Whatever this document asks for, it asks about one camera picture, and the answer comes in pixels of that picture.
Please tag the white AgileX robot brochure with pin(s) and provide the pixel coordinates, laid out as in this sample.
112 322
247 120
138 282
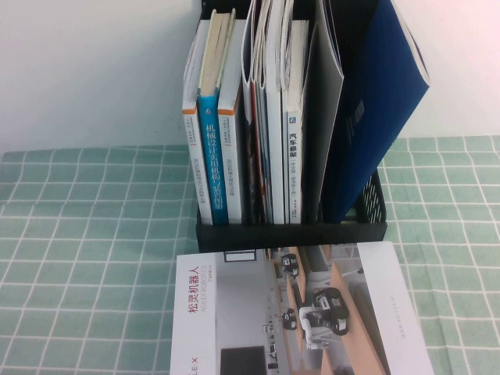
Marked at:
242 312

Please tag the white book orange-banded spine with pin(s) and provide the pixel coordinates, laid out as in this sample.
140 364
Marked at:
195 164
230 156

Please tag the blue spine mechanism book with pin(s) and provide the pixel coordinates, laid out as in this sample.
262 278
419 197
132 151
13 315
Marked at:
213 156

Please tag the black plastic book holder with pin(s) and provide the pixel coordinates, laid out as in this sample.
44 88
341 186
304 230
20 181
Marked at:
234 236

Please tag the white car suspension book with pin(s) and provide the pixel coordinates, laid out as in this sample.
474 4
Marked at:
295 156

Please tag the large blue cover book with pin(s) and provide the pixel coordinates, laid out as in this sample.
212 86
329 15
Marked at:
371 117

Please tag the blue-grey thin magazine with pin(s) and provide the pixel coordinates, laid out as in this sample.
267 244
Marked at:
265 176

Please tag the red-edged thin magazine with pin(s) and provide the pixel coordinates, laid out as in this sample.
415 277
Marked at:
256 156

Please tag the white spine thick brochure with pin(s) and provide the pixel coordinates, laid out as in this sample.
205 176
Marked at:
275 156

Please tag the dark grey cover magazine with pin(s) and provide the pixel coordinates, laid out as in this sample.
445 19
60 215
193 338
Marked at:
320 117

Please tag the white curved cover magazine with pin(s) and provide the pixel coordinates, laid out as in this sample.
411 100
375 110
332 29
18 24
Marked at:
247 58

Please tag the green checked tablecloth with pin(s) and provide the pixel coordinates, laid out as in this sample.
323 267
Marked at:
78 273

